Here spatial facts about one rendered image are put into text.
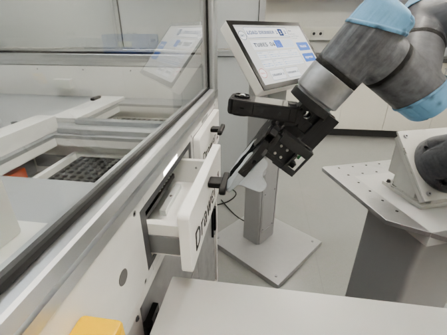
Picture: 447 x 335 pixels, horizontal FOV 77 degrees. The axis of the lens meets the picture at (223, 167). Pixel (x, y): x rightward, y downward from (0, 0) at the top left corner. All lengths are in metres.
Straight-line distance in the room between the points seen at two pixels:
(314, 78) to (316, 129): 0.08
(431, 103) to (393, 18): 0.13
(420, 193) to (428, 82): 0.41
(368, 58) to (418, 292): 0.73
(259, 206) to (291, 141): 1.12
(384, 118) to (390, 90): 3.33
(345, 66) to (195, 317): 0.43
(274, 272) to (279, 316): 1.08
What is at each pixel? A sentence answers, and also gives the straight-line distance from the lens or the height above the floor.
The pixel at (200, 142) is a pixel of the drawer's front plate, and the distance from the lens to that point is 0.70.
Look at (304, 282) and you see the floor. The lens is 1.62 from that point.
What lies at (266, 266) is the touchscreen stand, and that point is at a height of 0.04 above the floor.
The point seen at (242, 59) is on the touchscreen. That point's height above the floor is 1.06.
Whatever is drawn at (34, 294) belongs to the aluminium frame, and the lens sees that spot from 0.28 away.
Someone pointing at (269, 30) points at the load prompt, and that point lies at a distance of 1.37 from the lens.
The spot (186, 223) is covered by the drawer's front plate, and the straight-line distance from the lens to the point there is 0.41.
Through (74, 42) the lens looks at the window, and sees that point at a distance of 0.33.
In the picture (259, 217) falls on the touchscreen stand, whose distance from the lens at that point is 1.60.
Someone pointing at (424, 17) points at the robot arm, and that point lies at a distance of 0.58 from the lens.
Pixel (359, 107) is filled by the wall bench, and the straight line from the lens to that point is 3.67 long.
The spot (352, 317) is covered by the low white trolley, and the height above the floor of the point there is 0.76.
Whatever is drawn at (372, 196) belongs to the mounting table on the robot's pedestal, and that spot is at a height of 0.76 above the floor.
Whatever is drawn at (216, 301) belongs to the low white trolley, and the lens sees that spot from 0.52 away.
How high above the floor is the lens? 1.16
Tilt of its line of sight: 26 degrees down
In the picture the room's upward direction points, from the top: straight up
